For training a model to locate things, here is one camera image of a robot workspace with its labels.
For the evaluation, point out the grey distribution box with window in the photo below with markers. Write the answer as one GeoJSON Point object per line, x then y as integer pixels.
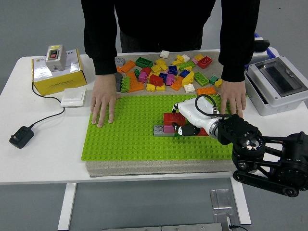
{"type": "Point", "coordinates": [276, 79]}

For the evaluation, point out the black power adapter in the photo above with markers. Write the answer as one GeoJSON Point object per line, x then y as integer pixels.
{"type": "Point", "coordinates": [21, 137]}

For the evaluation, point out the grey push-button switch box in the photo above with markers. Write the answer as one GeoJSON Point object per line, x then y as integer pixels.
{"type": "Point", "coordinates": [55, 59]}

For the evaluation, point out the white square tile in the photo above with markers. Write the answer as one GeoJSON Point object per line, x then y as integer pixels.
{"type": "Point", "coordinates": [164, 54]}
{"type": "Point", "coordinates": [186, 57]}
{"type": "Point", "coordinates": [189, 88]}

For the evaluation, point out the large orange plate brick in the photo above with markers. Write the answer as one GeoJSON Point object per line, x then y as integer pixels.
{"type": "Point", "coordinates": [134, 85]}

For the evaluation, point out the robot right hand white shell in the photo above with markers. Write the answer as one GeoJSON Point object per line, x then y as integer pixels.
{"type": "Point", "coordinates": [195, 110]}

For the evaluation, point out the yellow cardboard box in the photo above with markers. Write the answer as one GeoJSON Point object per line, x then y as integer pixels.
{"type": "Point", "coordinates": [60, 83]}

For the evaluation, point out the person's left forearm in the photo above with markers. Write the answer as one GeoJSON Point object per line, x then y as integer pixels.
{"type": "Point", "coordinates": [234, 62]}

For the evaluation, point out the orange two-by-four brick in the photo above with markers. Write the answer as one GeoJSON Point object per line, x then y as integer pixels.
{"type": "Point", "coordinates": [206, 91]}
{"type": "Point", "coordinates": [128, 66]}

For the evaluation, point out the small dark green brick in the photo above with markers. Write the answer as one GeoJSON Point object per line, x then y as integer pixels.
{"type": "Point", "coordinates": [137, 73]}

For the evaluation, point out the white socket plate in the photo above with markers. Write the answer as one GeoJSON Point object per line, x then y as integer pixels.
{"type": "Point", "coordinates": [263, 54]}

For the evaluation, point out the person's right hand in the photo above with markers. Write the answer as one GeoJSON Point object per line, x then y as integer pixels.
{"type": "Point", "coordinates": [103, 96]}

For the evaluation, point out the white wall switch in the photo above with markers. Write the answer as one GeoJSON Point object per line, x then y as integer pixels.
{"type": "Point", "coordinates": [73, 97]}

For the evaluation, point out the small orange brick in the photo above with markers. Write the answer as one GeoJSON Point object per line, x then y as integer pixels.
{"type": "Point", "coordinates": [119, 70]}

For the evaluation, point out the small yellow brick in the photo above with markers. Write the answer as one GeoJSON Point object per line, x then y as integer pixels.
{"type": "Point", "coordinates": [175, 63]}
{"type": "Point", "coordinates": [164, 67]}
{"type": "Point", "coordinates": [180, 58]}
{"type": "Point", "coordinates": [218, 83]}

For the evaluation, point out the grey metal bar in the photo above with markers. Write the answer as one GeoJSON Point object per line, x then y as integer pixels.
{"type": "Point", "coordinates": [163, 227]}

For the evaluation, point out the small teal green brick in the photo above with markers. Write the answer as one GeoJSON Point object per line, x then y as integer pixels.
{"type": "Point", "coordinates": [213, 80]}

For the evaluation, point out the blue plastic bin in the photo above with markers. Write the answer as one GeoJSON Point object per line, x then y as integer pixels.
{"type": "Point", "coordinates": [271, 51]}

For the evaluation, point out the pink two-by-two brick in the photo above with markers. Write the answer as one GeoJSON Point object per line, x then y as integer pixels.
{"type": "Point", "coordinates": [170, 79]}
{"type": "Point", "coordinates": [142, 77]}
{"type": "Point", "coordinates": [169, 129]}

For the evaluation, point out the grey-brown foam mat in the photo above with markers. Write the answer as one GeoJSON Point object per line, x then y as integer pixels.
{"type": "Point", "coordinates": [144, 168]}

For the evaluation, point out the grey slope brick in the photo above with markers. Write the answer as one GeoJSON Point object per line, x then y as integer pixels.
{"type": "Point", "coordinates": [119, 77]}

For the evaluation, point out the green studded baseplate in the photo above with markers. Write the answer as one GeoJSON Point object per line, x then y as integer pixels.
{"type": "Point", "coordinates": [134, 144]}

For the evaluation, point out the person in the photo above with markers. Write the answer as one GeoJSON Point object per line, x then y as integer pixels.
{"type": "Point", "coordinates": [163, 19]}

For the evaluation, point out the large yellow slope brick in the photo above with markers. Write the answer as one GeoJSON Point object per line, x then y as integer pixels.
{"type": "Point", "coordinates": [187, 79]}

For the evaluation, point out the red two-by-three brick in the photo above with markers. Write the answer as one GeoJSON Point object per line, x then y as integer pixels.
{"type": "Point", "coordinates": [204, 62]}

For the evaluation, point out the green flat brick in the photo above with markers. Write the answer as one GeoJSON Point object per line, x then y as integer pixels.
{"type": "Point", "coordinates": [176, 135]}

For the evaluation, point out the small pink brick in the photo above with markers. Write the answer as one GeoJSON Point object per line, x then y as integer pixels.
{"type": "Point", "coordinates": [194, 61]}

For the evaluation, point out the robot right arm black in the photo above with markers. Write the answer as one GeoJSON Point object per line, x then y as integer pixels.
{"type": "Point", "coordinates": [238, 130]}

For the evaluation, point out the person's right forearm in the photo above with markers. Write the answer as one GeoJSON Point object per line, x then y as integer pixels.
{"type": "Point", "coordinates": [104, 57]}

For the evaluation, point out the person's left hand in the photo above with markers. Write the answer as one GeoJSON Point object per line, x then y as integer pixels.
{"type": "Point", "coordinates": [234, 93]}

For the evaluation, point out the grey two-by-four brick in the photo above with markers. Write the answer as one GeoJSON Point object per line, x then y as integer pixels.
{"type": "Point", "coordinates": [120, 62]}
{"type": "Point", "coordinates": [158, 130]}

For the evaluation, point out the small red brick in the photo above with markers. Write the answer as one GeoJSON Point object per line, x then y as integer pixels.
{"type": "Point", "coordinates": [146, 71]}

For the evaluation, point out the dark green two-by-three brick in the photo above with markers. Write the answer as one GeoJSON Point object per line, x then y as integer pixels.
{"type": "Point", "coordinates": [144, 62]}

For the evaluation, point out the white table leg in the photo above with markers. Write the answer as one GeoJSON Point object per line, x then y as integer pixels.
{"type": "Point", "coordinates": [67, 205]}
{"type": "Point", "coordinates": [240, 201]}

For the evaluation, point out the black plug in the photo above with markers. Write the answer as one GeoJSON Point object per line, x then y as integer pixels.
{"type": "Point", "coordinates": [262, 45]}

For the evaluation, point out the red slope brick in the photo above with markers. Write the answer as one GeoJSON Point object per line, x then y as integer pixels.
{"type": "Point", "coordinates": [156, 80]}

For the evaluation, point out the lime green long brick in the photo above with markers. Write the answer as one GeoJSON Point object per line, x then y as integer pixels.
{"type": "Point", "coordinates": [125, 84]}
{"type": "Point", "coordinates": [186, 66]}

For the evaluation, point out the blue brick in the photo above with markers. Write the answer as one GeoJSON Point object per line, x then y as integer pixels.
{"type": "Point", "coordinates": [163, 76]}
{"type": "Point", "coordinates": [172, 69]}
{"type": "Point", "coordinates": [184, 73]}

